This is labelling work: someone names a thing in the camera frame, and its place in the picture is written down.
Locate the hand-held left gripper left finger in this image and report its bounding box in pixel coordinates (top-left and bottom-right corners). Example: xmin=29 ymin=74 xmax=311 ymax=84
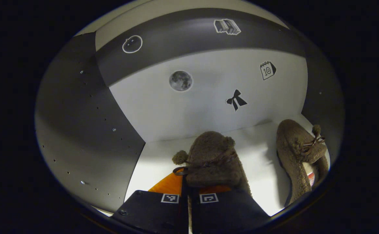
xmin=111 ymin=172 xmax=189 ymax=234

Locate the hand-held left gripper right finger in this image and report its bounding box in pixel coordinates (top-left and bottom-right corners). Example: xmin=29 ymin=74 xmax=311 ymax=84
xmin=189 ymin=185 xmax=272 ymax=234

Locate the brown fuzzy shoe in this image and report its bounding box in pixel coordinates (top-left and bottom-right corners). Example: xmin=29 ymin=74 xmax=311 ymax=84
xmin=172 ymin=131 xmax=252 ymax=197
xmin=276 ymin=119 xmax=330 ymax=207

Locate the white grey shoe cabinet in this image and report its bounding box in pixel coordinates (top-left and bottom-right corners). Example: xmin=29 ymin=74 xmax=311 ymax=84
xmin=34 ymin=0 xmax=344 ymax=228

